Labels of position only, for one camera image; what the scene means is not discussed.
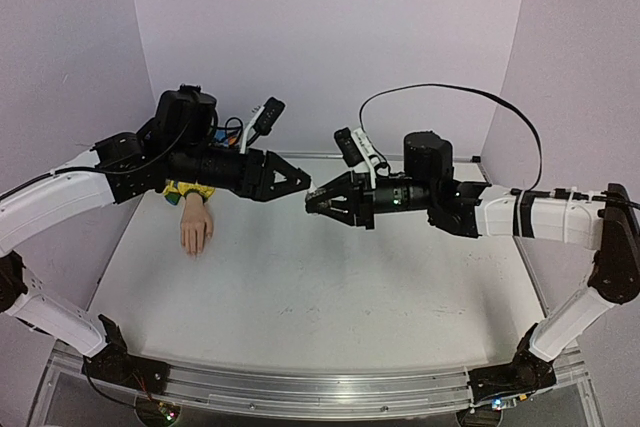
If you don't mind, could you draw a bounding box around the glitter nail polish bottle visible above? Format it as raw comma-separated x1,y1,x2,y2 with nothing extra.
305,189,331,214

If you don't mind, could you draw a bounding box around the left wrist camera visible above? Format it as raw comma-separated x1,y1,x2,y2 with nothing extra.
239,97,285,153

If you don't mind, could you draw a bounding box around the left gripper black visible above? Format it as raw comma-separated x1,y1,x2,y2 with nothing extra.
170,140,316,202

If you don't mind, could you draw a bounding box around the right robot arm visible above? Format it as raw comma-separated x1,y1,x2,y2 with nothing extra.
305,128,639,410

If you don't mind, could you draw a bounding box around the colourful patchwork sleeve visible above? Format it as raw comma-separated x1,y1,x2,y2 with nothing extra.
162,181,216,205

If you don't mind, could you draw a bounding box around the aluminium front rail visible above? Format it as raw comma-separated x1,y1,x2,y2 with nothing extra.
49,344,598,424

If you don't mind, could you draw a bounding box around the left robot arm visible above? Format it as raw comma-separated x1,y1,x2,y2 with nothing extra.
1,85,311,384

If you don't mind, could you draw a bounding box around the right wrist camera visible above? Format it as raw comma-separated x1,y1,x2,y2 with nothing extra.
333,127,391,178

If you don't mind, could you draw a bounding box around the black right camera cable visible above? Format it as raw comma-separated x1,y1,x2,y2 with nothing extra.
358,83,544,194

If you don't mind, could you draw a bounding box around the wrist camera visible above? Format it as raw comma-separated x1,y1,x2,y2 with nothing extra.
239,97,285,153
333,127,391,178

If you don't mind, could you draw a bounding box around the mannequin hand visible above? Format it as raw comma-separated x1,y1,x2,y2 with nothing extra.
180,192,214,256

